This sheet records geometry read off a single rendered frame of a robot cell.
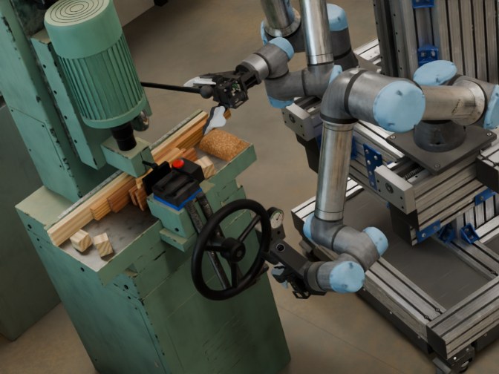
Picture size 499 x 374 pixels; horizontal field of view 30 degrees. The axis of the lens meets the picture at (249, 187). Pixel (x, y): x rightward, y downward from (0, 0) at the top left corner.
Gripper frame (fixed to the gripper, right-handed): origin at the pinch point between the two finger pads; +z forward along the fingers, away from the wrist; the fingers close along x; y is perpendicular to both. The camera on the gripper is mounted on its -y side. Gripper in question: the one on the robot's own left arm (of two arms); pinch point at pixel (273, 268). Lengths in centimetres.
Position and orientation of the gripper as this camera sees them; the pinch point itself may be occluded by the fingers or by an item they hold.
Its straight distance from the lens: 250.5
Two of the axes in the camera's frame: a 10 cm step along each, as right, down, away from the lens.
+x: 6.7, -6.1, 4.1
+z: -4.8, 0.6, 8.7
